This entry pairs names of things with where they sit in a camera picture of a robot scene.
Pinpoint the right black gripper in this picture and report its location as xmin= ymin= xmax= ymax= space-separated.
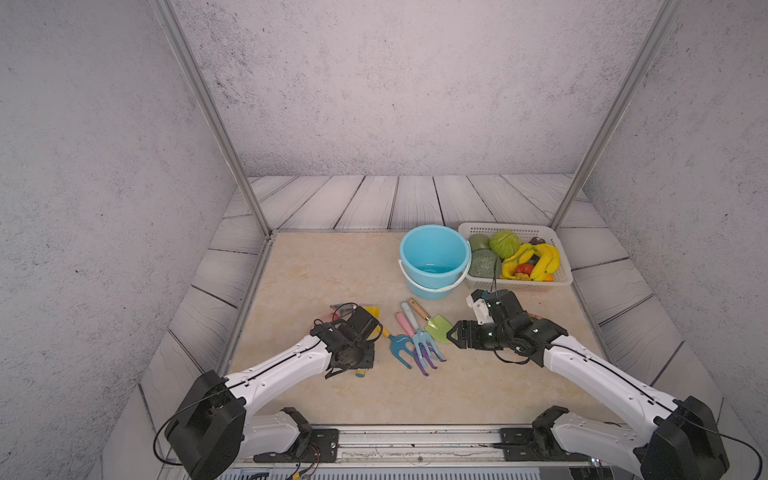
xmin=443 ymin=319 xmax=512 ymax=351

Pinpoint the light blue fork white handle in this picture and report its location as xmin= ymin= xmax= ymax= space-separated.
xmin=401 ymin=302 xmax=446 ymax=362

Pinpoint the blue rake yellow handle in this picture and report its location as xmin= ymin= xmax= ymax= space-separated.
xmin=381 ymin=327 xmax=422 ymax=369

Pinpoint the purple rake pink handle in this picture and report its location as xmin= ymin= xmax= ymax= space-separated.
xmin=395 ymin=312 xmax=436 ymax=377

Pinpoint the yellow toy shovel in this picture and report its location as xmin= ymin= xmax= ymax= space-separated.
xmin=355 ymin=305 xmax=381 ymax=378

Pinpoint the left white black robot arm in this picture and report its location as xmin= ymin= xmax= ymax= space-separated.
xmin=162 ymin=304 xmax=381 ymax=479

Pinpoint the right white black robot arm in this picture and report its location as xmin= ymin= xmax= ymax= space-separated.
xmin=447 ymin=290 xmax=730 ymax=479

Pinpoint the pink spray bottle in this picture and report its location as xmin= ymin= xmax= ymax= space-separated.
xmin=311 ymin=302 xmax=358 ymax=329

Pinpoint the dark green melon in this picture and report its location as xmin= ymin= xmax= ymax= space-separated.
xmin=468 ymin=249 xmax=502 ymax=279

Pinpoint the light blue plastic bucket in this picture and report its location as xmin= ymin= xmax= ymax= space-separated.
xmin=398 ymin=225 xmax=472 ymax=300

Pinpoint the red tomato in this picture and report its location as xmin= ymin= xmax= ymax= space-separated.
xmin=516 ymin=263 xmax=534 ymax=276

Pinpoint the light green round fruit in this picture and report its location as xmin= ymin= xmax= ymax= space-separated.
xmin=468 ymin=233 xmax=490 ymax=253

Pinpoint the green cabbage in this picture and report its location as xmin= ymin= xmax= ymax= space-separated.
xmin=489 ymin=229 xmax=522 ymax=260

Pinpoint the yellow banana bunch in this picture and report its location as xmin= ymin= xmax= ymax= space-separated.
xmin=501 ymin=243 xmax=561 ymax=282

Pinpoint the green trowel wooden handle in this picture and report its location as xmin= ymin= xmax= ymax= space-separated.
xmin=407 ymin=298 xmax=453 ymax=344

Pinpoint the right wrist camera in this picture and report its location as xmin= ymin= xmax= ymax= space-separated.
xmin=466 ymin=289 xmax=494 ymax=325

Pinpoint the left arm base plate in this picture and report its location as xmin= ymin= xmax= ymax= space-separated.
xmin=253 ymin=428 xmax=340 ymax=464

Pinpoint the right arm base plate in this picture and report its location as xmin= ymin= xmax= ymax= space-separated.
xmin=491 ymin=427 xmax=591 ymax=462

